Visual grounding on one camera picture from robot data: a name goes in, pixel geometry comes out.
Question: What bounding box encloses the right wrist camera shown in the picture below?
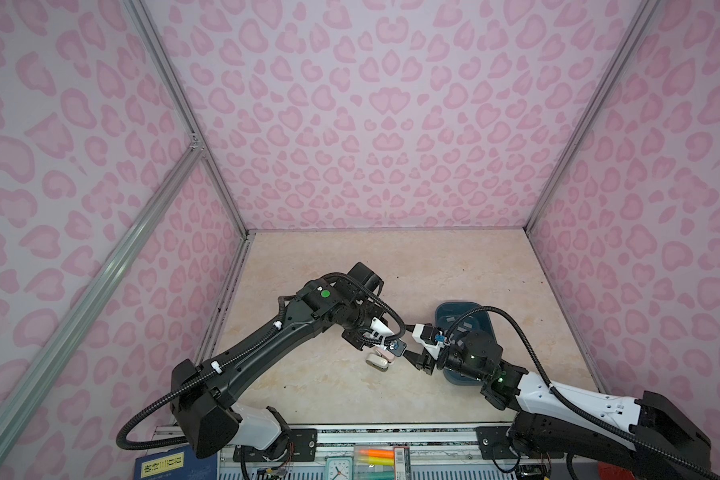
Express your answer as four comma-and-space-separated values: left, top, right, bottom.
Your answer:
412, 323, 446, 357

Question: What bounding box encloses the blue book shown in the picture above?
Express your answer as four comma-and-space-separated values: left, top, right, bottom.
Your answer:
133, 446, 218, 480

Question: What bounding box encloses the white mini stapler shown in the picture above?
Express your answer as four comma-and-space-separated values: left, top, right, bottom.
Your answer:
366, 353, 390, 372

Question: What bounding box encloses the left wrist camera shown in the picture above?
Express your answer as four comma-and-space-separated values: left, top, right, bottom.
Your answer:
365, 318, 406, 358

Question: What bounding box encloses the highlighter pen set box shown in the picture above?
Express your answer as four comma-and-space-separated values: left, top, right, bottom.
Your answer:
354, 445, 412, 480

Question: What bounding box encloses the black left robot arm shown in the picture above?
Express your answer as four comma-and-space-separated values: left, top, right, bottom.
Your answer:
116, 263, 406, 459

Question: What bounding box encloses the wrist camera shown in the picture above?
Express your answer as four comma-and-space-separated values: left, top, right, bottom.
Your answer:
365, 318, 406, 358
412, 323, 446, 357

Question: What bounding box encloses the teal plastic tray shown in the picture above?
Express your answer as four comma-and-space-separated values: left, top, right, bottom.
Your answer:
435, 301, 495, 387

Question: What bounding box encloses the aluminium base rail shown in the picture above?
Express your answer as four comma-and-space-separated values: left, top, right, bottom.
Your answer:
152, 422, 601, 480

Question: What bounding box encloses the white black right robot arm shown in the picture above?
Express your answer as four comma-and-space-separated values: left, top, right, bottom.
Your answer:
406, 306, 717, 479

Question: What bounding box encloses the teal alarm clock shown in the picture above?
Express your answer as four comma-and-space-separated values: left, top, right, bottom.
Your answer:
323, 457, 354, 480

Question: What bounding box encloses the pink mini stapler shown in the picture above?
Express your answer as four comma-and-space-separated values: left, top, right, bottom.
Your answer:
376, 347, 395, 363

